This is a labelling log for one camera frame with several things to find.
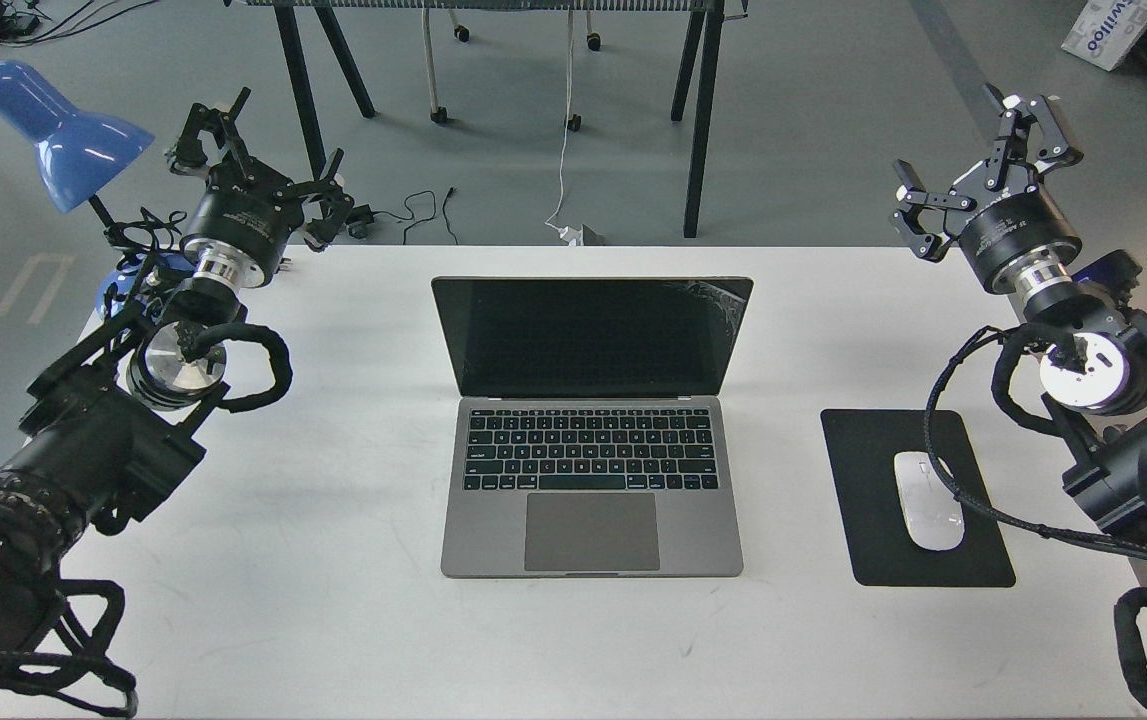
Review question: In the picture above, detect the black metal table frame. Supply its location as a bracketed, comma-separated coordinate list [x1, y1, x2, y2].
[262, 1, 729, 240]

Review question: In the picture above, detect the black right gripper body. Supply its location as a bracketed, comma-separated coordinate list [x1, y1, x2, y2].
[957, 187, 1082, 294]

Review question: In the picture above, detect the white computer mouse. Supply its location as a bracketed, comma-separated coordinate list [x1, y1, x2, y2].
[894, 451, 965, 551]

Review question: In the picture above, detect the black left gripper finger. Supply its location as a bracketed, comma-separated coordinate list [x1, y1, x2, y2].
[284, 149, 356, 252]
[166, 87, 256, 179]

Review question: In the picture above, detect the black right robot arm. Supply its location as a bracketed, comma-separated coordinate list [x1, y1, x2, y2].
[890, 85, 1147, 711]

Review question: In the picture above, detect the blue desk lamp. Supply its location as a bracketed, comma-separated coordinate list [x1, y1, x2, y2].
[0, 61, 195, 318]

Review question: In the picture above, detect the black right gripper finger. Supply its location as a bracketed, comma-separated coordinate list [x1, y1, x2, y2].
[951, 85, 1084, 201]
[890, 159, 983, 263]

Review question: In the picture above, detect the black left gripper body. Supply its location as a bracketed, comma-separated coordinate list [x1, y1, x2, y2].
[184, 161, 304, 273]

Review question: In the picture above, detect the white cardboard box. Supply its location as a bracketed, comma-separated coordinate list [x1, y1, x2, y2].
[1061, 1, 1147, 72]

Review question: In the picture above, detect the white hanging power cable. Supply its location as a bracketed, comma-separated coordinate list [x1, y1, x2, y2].
[545, 10, 576, 233]

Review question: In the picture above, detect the white power adapter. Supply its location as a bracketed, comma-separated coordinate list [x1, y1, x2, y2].
[546, 222, 604, 246]

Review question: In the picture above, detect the black mouse pad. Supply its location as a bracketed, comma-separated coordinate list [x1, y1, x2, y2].
[820, 409, 1016, 588]

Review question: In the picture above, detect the grey open laptop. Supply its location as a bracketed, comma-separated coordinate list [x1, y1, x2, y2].
[431, 275, 752, 578]

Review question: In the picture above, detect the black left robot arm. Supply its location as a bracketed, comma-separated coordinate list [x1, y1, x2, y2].
[0, 88, 354, 719]

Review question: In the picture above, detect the rolling chair base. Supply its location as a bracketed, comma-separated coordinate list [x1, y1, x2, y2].
[418, 1, 600, 136]

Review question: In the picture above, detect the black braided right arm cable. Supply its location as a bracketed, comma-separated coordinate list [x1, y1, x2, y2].
[923, 324, 1147, 581]

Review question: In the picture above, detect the black cable bundle on floor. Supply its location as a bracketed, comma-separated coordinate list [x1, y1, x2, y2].
[0, 0, 159, 91]

